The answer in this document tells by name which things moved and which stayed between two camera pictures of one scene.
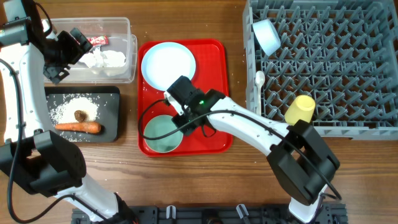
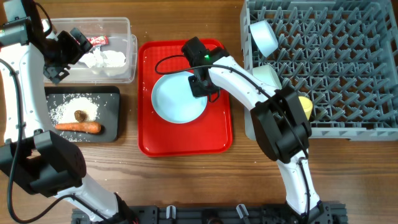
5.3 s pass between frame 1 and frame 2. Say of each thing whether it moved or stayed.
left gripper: stayed
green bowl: moved
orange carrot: stayed
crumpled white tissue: stayed
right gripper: moved
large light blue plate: moved
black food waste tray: stayed
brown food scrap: stayed
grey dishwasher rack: stayed
